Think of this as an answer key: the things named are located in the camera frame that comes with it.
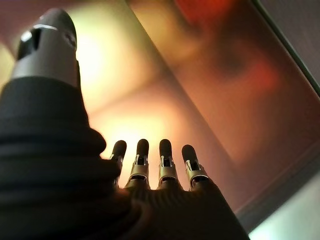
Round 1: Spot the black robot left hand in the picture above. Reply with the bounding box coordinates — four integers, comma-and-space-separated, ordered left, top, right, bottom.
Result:
0, 7, 251, 240

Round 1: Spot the dark glossy cabinet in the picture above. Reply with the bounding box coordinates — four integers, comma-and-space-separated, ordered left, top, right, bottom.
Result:
124, 0, 320, 218

